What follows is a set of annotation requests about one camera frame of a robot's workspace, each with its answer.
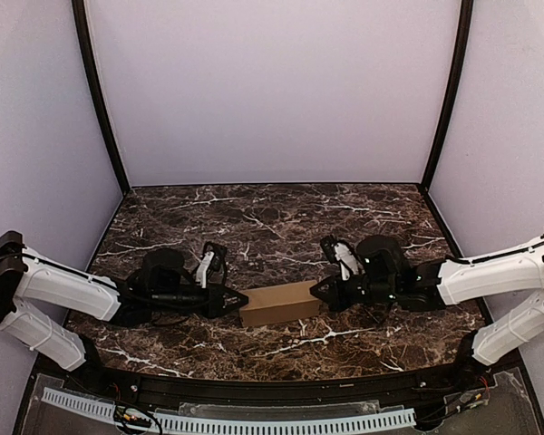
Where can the brown cardboard box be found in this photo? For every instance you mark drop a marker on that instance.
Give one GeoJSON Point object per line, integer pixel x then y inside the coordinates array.
{"type": "Point", "coordinates": [279, 304]}

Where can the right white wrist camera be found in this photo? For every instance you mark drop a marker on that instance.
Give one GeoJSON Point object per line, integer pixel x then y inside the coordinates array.
{"type": "Point", "coordinates": [338, 252]}

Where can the right black frame post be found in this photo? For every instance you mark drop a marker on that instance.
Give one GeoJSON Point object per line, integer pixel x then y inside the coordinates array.
{"type": "Point", "coordinates": [451, 91]}

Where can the left black frame post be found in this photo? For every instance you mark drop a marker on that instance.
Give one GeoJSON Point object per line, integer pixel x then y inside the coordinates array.
{"type": "Point", "coordinates": [83, 34]}

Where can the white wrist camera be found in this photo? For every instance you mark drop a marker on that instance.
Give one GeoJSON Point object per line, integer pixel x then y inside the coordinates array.
{"type": "Point", "coordinates": [338, 252]}
{"type": "Point", "coordinates": [208, 265]}

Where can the white slotted cable duct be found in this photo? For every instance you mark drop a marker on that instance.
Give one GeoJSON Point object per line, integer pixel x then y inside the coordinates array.
{"type": "Point", "coordinates": [189, 418]}

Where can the black frame post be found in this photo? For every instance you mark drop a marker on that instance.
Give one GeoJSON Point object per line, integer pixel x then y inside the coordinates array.
{"type": "Point", "coordinates": [83, 34]}
{"type": "Point", "coordinates": [451, 91]}

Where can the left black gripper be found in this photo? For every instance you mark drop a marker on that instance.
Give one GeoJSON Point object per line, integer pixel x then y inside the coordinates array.
{"type": "Point", "coordinates": [213, 301]}

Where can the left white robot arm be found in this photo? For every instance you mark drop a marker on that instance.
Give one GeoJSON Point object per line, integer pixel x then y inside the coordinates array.
{"type": "Point", "coordinates": [26, 276]}

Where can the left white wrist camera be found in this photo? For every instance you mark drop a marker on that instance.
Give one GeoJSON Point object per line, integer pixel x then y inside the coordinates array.
{"type": "Point", "coordinates": [208, 265]}

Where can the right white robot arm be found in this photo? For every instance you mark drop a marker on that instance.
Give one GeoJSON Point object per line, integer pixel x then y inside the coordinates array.
{"type": "Point", "coordinates": [506, 271]}

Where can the black front table rail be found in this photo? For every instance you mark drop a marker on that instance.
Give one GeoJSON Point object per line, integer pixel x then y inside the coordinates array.
{"type": "Point", "coordinates": [416, 387]}

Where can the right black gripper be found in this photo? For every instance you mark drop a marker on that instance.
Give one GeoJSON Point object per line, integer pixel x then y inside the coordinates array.
{"type": "Point", "coordinates": [343, 294]}

